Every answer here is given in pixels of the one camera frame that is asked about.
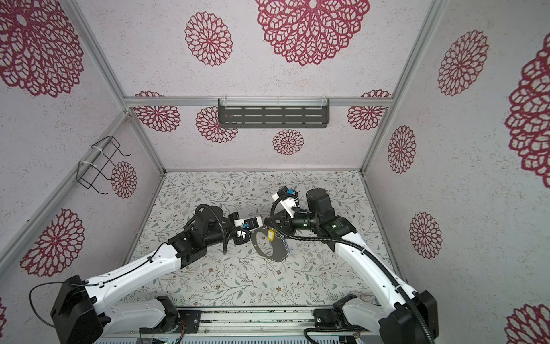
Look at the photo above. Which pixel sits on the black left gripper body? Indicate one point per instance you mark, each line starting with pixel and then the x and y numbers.
pixel 241 240

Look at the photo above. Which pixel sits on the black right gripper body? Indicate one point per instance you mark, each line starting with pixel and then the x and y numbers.
pixel 289 224

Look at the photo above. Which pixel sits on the blue key tag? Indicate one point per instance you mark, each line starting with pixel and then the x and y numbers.
pixel 288 249

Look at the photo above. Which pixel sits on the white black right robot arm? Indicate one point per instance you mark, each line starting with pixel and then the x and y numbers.
pixel 401 315

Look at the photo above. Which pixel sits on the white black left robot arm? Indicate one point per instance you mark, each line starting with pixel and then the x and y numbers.
pixel 87 309

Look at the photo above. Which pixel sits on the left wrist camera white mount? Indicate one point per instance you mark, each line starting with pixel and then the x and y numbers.
pixel 249 223

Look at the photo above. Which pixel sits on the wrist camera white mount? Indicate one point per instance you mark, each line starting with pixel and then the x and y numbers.
pixel 249 223
pixel 291 201

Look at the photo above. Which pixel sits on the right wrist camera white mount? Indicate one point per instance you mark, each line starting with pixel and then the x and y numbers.
pixel 291 201

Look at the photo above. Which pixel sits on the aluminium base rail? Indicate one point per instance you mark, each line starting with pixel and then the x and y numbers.
pixel 249 325

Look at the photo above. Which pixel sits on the dark grey wall shelf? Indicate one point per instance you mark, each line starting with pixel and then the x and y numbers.
pixel 274 114

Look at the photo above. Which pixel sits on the black wire wall rack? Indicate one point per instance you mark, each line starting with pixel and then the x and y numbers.
pixel 90 171

